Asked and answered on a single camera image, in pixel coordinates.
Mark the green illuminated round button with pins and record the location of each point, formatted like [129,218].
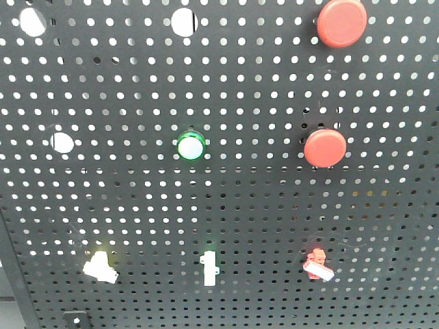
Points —
[191,145]

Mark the black perforated pegboard panel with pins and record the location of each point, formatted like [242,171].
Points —
[94,95]

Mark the large red push button lower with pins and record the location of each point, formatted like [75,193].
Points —
[325,148]

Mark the large red push button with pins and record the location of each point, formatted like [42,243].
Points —
[341,23]
[325,148]

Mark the large red push button upper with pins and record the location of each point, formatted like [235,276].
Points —
[341,23]

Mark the green rocker switch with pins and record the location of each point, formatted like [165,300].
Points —
[210,270]

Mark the red rocker switch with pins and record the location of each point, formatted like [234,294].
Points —
[315,266]

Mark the yellow rocker switch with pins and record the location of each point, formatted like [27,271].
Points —
[99,268]

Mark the black pegboard mounting bracket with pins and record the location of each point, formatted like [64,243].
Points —
[77,319]

